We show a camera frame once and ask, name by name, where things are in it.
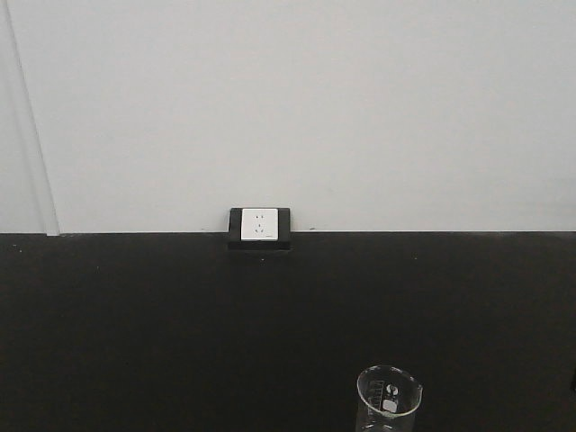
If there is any clear glass beaker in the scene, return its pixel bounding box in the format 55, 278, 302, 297
355, 365, 424, 432

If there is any white socket black base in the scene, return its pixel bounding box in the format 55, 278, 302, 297
228, 208, 292, 251

